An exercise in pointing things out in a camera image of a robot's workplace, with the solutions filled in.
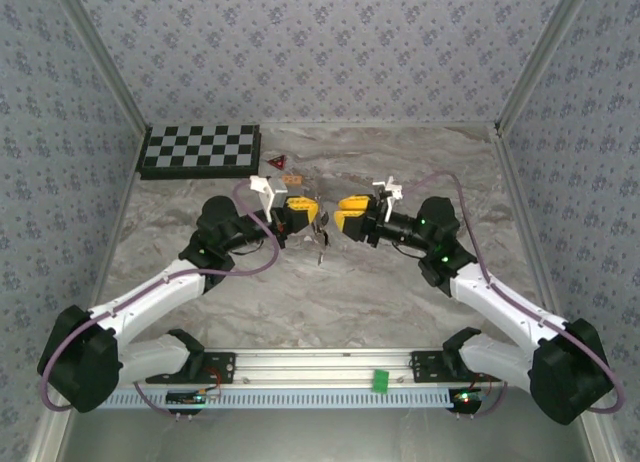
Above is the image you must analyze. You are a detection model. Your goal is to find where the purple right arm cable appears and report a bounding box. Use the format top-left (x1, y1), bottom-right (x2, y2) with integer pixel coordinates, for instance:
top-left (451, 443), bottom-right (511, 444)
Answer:
top-left (401, 170), bottom-right (627, 416)

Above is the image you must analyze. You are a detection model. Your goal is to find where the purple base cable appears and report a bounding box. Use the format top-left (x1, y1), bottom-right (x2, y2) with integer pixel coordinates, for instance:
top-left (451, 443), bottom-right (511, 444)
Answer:
top-left (134, 379), bottom-right (195, 421)
top-left (455, 381), bottom-right (507, 419)

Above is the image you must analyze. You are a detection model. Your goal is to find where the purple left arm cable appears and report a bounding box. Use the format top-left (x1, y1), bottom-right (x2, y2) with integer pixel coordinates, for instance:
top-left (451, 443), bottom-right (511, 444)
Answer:
top-left (38, 179), bottom-right (281, 413)

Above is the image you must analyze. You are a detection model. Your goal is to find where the black and grey chessboard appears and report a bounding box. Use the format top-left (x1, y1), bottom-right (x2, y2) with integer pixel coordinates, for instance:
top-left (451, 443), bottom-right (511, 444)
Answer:
top-left (135, 124), bottom-right (263, 182)

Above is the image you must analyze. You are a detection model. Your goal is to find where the aluminium side rail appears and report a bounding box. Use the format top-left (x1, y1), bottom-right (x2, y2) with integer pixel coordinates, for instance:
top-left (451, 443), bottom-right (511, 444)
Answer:
top-left (27, 129), bottom-right (151, 462)
top-left (492, 126), bottom-right (619, 462)

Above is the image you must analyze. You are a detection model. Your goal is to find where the blue slotted cable duct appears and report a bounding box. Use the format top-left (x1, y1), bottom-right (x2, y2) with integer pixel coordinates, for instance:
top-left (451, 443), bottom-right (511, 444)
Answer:
top-left (97, 386), bottom-right (459, 411)

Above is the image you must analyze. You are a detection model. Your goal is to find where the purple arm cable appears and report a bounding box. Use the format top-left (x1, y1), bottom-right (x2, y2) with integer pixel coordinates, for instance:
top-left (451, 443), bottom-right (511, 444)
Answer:
top-left (38, 179), bottom-right (281, 413)
top-left (401, 170), bottom-right (627, 416)

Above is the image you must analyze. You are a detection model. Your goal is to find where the small circuit board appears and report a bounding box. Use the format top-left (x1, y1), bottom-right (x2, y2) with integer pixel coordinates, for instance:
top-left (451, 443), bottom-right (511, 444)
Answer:
top-left (449, 387), bottom-right (484, 414)
top-left (164, 389), bottom-right (209, 416)

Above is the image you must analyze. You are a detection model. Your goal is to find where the grey metal front panel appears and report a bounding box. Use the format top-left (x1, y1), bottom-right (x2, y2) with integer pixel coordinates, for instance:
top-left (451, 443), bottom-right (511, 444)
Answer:
top-left (54, 404), bottom-right (609, 462)

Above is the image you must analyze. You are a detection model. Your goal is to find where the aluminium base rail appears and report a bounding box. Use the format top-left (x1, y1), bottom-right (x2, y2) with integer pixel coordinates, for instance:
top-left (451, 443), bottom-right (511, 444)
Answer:
top-left (202, 348), bottom-right (451, 387)

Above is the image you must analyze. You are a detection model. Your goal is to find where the aluminium frame post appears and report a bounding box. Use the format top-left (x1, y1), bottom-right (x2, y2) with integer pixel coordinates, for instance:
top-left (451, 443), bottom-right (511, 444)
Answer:
top-left (494, 0), bottom-right (596, 136)
top-left (47, 0), bottom-right (154, 136)

